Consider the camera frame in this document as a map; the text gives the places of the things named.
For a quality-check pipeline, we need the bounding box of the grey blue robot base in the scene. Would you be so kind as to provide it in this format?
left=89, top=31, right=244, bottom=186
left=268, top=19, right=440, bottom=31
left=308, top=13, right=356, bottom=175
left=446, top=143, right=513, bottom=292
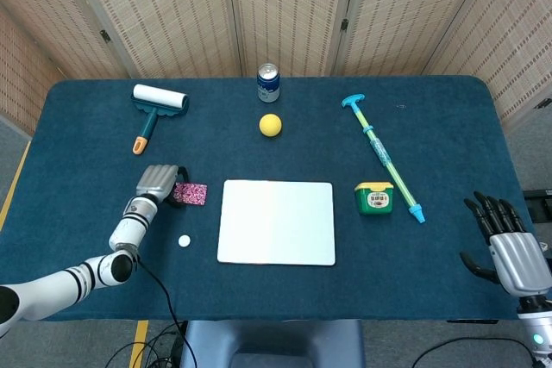
left=179, top=319, right=367, bottom=368

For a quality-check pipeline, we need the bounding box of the blue and white drink can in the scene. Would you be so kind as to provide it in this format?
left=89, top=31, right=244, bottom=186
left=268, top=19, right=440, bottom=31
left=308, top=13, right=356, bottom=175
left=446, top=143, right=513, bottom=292
left=256, top=62, right=281, bottom=104

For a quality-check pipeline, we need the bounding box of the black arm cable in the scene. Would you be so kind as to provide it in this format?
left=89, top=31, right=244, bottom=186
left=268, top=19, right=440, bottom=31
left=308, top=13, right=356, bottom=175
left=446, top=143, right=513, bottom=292
left=134, top=254, right=196, bottom=368

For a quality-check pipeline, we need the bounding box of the green and blue water pump toy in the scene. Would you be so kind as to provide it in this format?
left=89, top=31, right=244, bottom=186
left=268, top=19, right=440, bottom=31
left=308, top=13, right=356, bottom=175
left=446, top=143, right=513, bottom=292
left=341, top=93, right=428, bottom=225

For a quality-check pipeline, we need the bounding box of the green tub with yellow lid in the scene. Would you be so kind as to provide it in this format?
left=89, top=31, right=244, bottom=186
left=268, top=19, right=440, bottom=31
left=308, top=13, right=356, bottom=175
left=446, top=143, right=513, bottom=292
left=354, top=181, right=395, bottom=217

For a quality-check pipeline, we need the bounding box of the black floor cable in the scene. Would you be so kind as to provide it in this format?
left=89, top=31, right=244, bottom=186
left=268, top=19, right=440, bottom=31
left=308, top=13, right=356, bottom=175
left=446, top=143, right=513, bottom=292
left=411, top=336, right=536, bottom=368
left=104, top=320, right=191, bottom=368

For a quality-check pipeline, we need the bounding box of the dark blue table cloth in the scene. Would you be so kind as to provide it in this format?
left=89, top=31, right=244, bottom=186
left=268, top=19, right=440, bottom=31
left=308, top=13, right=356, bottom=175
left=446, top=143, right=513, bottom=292
left=0, top=75, right=541, bottom=322

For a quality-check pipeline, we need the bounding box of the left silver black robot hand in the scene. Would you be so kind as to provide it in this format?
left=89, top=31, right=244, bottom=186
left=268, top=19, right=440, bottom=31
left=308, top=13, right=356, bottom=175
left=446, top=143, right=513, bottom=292
left=135, top=163, right=191, bottom=210

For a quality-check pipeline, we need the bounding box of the woven bamboo folding screen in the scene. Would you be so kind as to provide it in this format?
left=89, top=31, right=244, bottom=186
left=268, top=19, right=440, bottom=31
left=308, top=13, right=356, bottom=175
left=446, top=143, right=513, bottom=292
left=0, top=0, right=552, bottom=137

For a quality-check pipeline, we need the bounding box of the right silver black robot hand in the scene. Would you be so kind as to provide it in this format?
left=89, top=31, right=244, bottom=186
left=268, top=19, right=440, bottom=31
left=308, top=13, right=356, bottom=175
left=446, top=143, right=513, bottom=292
left=459, top=190, right=552, bottom=299

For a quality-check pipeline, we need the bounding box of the red patterned cloth square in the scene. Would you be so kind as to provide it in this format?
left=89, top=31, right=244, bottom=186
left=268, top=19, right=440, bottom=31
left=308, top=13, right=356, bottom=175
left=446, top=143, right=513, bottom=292
left=172, top=182, right=209, bottom=207

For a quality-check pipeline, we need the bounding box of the white board with black rim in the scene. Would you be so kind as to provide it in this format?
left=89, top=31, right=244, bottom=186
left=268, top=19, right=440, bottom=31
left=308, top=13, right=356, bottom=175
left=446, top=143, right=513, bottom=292
left=216, top=178, right=337, bottom=267

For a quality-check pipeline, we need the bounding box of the yellow foam ball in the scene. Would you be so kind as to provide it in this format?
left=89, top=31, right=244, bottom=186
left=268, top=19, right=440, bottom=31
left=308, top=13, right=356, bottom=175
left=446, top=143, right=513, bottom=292
left=258, top=113, right=284, bottom=139

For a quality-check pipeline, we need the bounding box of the teal lint roller orange tip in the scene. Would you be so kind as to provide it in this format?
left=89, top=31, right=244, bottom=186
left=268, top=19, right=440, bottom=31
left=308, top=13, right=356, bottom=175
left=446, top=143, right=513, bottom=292
left=130, top=83, right=191, bottom=157

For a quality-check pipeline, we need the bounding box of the black equipment box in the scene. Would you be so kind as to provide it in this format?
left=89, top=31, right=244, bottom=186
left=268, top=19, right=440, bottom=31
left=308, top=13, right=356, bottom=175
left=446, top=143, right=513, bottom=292
left=521, top=188, right=552, bottom=223

